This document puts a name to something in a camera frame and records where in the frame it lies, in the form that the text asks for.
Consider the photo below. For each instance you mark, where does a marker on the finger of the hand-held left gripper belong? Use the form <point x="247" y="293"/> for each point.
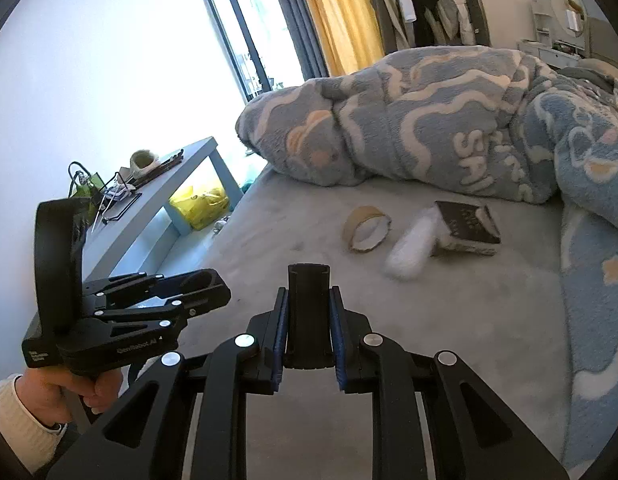
<point x="199" y="290"/>
<point x="149" y="319"/>

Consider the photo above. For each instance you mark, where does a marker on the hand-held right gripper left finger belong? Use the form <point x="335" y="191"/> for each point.
<point x="281" y="330"/>

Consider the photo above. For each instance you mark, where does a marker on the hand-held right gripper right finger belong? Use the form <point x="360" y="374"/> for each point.
<point x="339" y="335"/>

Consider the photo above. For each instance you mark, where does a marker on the black plastic tube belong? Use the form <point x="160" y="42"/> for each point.
<point x="309" y="310"/>

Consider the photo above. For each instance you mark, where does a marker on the white fluffy wad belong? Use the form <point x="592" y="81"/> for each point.
<point x="411" y="252"/>

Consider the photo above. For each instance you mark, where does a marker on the beige tape roll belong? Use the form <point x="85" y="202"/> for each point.
<point x="354" y="222"/>

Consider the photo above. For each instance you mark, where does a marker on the black box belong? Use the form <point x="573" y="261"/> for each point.
<point x="464" y="225"/>

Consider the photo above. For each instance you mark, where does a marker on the person's left forearm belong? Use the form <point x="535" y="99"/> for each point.
<point x="14" y="420"/>

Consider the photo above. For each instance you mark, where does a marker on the person's left hand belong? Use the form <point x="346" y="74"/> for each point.
<point x="46" y="395"/>

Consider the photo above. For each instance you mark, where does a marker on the small grey floor toy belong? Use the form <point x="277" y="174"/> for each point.
<point x="221" y="225"/>

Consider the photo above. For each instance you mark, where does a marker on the yellow plastic bag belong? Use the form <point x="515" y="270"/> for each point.
<point x="199" y="207"/>

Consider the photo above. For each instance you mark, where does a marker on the light blue side table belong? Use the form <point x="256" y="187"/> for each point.
<point x="154" y="205"/>

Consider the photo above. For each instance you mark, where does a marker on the dark brown stick bundle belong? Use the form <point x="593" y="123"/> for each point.
<point x="164" y="164"/>

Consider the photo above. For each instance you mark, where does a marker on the green white fluffy slipper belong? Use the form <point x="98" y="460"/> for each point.
<point x="143" y="164"/>

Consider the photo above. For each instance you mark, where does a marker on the green handbag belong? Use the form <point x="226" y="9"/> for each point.
<point x="86" y="189"/>

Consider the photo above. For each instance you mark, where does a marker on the blue cloud-patterned fleece blanket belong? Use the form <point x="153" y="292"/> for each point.
<point x="389" y="125"/>

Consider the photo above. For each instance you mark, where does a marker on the black framed balcony door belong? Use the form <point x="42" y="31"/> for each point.
<point x="239" y="25"/>

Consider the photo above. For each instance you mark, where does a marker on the grey curtain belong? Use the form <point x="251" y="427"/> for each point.
<point x="299" y="20"/>
<point x="374" y="10"/>

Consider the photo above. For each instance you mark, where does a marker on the yellow curtain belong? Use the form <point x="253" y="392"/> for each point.
<point x="339" y="15"/>

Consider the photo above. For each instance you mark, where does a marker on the beige coat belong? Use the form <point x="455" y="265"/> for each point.
<point x="389" y="5"/>

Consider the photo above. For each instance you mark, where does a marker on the black coat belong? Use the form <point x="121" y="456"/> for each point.
<point x="424" y="5"/>

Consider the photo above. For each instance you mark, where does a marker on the white puffer jacket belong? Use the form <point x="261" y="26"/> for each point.
<point x="451" y="10"/>

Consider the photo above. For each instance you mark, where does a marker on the grey vest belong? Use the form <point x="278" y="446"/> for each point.
<point x="476" y="10"/>

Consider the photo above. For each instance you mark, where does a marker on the white vanity desk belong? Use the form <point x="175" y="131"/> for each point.
<point x="544" y="47"/>

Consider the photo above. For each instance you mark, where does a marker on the beige pillow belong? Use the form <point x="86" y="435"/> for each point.
<point x="601" y="67"/>

